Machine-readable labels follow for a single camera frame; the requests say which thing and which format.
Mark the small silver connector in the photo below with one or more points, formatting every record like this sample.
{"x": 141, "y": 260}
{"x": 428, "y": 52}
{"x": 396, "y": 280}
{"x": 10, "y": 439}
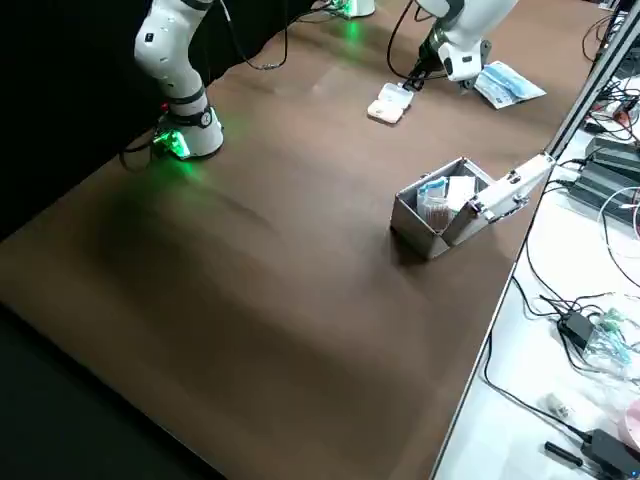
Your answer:
{"x": 557, "y": 405}

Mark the large black power adapter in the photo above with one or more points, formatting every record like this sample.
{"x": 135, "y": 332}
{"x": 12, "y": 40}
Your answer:
{"x": 610, "y": 450}

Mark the small white medicine box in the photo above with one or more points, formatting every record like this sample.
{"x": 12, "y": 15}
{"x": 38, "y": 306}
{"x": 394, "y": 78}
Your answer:
{"x": 387, "y": 110}

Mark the blue white mask packet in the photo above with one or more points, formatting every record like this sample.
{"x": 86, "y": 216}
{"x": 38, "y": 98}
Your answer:
{"x": 520, "y": 82}
{"x": 495, "y": 97}

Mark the cotton swab packet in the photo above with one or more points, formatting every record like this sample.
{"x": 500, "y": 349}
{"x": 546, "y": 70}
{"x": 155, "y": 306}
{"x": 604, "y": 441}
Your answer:
{"x": 437, "y": 215}

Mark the black power brick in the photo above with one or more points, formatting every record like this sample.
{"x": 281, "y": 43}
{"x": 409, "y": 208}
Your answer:
{"x": 612, "y": 150}
{"x": 605, "y": 187}

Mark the blue edged clear sachet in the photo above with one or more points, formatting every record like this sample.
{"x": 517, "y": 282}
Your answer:
{"x": 432, "y": 187}

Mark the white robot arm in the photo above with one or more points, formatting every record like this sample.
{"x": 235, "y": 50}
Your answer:
{"x": 170, "y": 65}
{"x": 470, "y": 25}

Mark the aluminium first aid case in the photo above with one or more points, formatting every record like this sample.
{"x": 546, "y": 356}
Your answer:
{"x": 420, "y": 235}

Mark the aluminium upright post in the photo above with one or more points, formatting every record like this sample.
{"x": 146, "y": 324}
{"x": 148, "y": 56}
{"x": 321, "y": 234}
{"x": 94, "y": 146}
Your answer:
{"x": 590, "y": 85}

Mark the black stick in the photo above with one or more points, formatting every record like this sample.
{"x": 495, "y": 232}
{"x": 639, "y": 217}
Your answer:
{"x": 562, "y": 453}

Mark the white gauze box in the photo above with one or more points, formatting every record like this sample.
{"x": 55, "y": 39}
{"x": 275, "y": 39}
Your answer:
{"x": 461, "y": 192}

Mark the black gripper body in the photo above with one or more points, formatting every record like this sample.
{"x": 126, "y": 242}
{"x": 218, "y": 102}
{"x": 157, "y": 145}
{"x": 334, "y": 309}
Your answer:
{"x": 431, "y": 52}

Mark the small black power adapter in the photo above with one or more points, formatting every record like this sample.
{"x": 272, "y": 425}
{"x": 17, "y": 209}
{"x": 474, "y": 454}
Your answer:
{"x": 576, "y": 330}

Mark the clear plastic bag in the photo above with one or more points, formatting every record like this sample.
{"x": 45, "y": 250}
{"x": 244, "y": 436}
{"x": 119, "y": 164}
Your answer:
{"x": 607, "y": 340}

